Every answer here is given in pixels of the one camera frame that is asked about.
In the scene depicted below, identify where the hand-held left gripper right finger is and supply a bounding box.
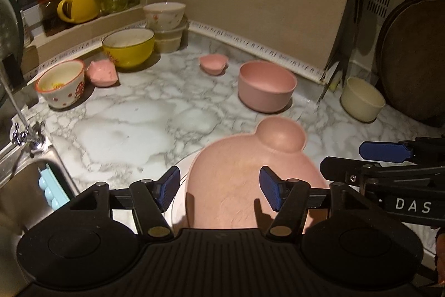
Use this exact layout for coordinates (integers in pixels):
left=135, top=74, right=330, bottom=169
left=259, top=165, right=365, bottom=245

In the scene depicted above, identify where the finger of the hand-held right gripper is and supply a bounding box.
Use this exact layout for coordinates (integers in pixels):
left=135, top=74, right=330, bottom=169
left=320, top=156, right=388, bottom=191
left=359, top=136, right=445, bottom=163

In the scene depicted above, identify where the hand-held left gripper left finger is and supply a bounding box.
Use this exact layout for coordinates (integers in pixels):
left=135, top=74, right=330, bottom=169
left=71, top=166, right=181, bottom=245

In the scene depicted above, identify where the white oval plate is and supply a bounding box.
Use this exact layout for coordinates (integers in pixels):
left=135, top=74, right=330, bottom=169
left=169, top=151, right=196, bottom=231

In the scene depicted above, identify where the pink bear-shaped plate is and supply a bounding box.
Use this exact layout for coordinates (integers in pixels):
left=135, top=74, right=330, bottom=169
left=184, top=116, right=329, bottom=235

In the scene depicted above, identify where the beige bowl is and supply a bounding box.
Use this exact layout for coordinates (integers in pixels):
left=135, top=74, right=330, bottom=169
left=340, top=77, right=386, bottom=123

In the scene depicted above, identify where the pink bowl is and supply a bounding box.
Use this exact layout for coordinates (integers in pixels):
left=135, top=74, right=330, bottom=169
left=238, top=61, right=298, bottom=111

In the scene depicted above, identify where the round wooden cutting board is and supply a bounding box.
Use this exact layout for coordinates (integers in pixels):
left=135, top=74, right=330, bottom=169
left=375, top=0, right=445, bottom=128

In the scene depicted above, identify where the light blue plastic tray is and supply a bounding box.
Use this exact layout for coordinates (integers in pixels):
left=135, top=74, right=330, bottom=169
left=37, top=163, right=71, bottom=211

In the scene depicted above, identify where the small pink dish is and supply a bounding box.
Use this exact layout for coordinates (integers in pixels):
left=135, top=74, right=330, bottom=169
left=199, top=54, right=229, bottom=76
left=86, top=60, right=119, bottom=88

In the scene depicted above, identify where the music note tape strip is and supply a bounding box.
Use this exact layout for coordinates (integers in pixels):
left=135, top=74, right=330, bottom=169
left=21, top=19, right=329, bottom=82

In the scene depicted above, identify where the yellow bowl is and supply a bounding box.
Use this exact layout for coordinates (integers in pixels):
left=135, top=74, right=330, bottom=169
left=102, top=28, right=155, bottom=68

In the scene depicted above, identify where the white mushroom print bowl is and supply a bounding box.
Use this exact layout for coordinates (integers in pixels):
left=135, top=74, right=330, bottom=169
left=35, top=60, right=86, bottom=110

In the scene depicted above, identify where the stainless steel sink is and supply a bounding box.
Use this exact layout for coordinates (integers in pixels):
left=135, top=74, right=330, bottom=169
left=0, top=143, right=83, bottom=285

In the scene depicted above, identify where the metal faucet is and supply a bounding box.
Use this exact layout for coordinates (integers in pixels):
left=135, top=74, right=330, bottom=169
left=0, top=57, right=46, bottom=156

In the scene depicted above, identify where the white floral bowl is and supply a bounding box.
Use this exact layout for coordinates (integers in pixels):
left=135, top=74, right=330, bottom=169
left=143, top=2, right=186, bottom=30

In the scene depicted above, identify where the yellow mug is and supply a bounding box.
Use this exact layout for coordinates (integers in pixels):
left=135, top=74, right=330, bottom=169
left=56, top=0, right=101, bottom=24

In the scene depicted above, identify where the dark glass jar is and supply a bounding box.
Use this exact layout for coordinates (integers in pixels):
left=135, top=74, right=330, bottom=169
left=38, top=0, right=70, bottom=37

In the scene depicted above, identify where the glass pot lid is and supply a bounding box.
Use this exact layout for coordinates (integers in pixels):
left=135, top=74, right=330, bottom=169
left=0, top=0, right=26, bottom=82

